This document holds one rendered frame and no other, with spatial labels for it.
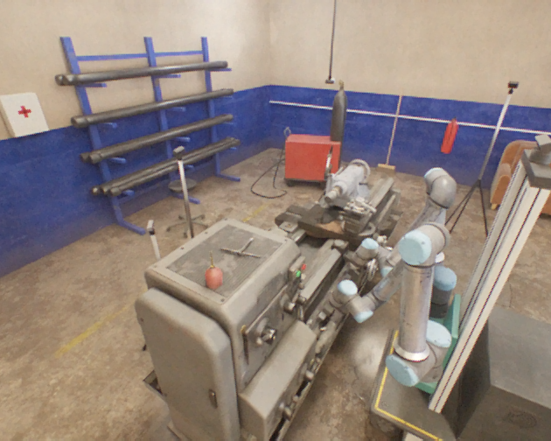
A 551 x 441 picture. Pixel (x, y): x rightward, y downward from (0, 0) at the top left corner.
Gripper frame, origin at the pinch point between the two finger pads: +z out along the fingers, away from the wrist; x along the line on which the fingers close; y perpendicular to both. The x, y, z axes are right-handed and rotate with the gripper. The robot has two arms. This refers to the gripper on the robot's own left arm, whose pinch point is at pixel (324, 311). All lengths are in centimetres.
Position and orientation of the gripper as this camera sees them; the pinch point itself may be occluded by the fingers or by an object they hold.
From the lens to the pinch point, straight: 196.6
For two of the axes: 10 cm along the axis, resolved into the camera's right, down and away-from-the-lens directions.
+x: -6.2, 4.9, -6.1
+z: -2.5, 6.1, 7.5
